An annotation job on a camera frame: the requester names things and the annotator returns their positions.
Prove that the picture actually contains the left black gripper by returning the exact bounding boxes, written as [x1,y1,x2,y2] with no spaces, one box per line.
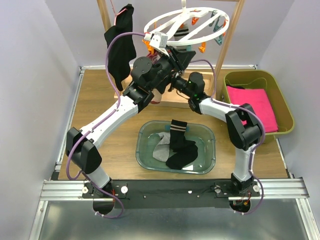
[147,45,196,91]

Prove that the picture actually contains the beige purple striped sock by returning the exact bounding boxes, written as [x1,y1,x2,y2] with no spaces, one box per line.
[146,50,159,64]

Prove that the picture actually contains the white round clip hanger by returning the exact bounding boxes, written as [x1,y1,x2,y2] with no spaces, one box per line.
[143,0,230,48]

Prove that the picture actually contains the black sock tan stripes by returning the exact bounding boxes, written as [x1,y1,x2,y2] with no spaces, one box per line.
[169,119,195,153]

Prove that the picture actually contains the grey sock black stripes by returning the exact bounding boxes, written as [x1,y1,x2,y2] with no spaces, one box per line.
[152,132,171,163]

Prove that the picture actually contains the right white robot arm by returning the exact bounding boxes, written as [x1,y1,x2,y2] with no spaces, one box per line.
[169,72,265,196]

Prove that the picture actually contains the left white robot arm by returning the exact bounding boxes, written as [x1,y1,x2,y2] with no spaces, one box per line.
[65,46,196,198]

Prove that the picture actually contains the clear plastic tub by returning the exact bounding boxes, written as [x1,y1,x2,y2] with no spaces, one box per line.
[135,120,216,175]

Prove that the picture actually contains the large black hanging cloth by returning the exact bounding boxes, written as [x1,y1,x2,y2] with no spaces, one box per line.
[104,3,137,92]

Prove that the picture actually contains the pink folded cloth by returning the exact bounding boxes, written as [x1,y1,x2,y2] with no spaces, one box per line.
[226,85,279,133]

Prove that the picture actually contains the olive green bin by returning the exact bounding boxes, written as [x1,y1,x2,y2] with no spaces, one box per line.
[220,70,295,144]

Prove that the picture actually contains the wooden rack frame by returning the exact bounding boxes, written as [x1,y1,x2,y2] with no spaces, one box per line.
[97,0,245,108]

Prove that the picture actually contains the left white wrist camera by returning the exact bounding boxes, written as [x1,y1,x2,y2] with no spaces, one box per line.
[149,32,169,56]

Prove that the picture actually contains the black mounting base plate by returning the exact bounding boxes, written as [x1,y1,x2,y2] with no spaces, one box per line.
[82,178,261,210]

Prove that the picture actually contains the aluminium rail frame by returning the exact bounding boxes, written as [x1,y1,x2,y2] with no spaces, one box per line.
[28,65,320,240]

